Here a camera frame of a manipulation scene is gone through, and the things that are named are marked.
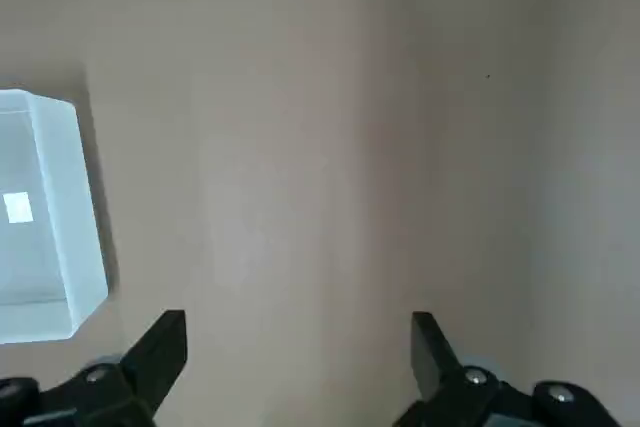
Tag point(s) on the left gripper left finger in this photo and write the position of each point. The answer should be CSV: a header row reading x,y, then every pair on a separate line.
x,y
150,362

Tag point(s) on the clear plastic bin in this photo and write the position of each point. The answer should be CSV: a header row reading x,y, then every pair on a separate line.
x,y
50,197

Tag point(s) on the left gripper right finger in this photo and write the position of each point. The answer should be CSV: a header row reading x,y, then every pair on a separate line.
x,y
440,372

